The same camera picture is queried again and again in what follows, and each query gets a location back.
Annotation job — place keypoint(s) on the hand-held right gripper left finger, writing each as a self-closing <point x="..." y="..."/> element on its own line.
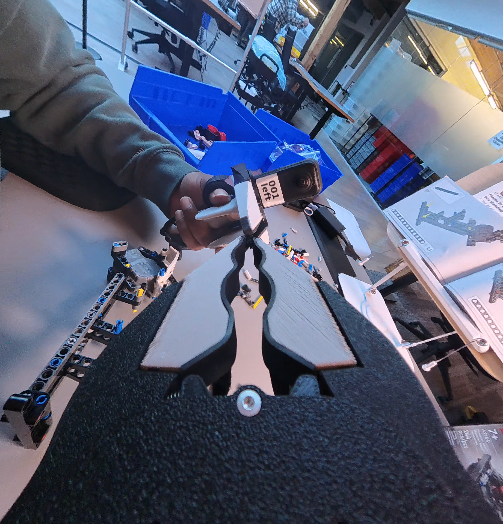
<point x="190" y="327"/>

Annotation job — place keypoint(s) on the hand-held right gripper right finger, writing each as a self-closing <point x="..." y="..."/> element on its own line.
<point x="304" y="327"/>

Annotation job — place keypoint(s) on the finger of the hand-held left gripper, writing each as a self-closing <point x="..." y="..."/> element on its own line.
<point x="259" y="219"/>
<point x="244" y="202"/>

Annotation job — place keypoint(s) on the grey elbow connector with pin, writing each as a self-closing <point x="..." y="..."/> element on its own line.
<point x="245" y="292"/>

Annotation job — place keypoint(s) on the person's left forearm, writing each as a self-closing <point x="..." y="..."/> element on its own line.
<point x="91" y="114"/>

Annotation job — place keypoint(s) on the grey desk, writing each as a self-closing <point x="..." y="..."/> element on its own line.
<point x="71" y="254"/>

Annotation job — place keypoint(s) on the person's left hand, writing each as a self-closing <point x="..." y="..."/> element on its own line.
<point x="185" y="192"/>

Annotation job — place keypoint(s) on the clear plastic bags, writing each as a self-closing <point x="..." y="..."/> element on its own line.
<point x="296" y="151"/>

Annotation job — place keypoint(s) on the pile of assorted small bricks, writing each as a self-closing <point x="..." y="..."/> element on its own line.
<point x="292" y="251"/>

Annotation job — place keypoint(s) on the black flat case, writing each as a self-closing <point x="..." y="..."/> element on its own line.
<point x="329" y="221"/>

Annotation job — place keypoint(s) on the yellow axle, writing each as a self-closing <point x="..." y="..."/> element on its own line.
<point x="257" y="302"/>

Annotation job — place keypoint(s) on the white book stand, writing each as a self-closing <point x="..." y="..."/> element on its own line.
<point x="372" y="311"/>

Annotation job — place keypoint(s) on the black toy truck chassis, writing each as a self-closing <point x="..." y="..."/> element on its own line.
<point x="124" y="270"/>

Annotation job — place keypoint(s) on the wooden table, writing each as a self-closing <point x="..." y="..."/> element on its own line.
<point x="321" y="90"/>

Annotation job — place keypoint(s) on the open instruction booklet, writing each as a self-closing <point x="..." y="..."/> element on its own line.
<point x="452" y="229"/>

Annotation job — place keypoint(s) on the toy truck set box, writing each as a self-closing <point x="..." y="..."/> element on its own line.
<point x="485" y="462"/>

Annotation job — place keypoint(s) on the grey overhead panel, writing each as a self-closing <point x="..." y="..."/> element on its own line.
<point x="460" y="16"/>

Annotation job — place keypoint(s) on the wall of small parts drawers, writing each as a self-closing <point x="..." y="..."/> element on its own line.
<point x="390" y="163"/>

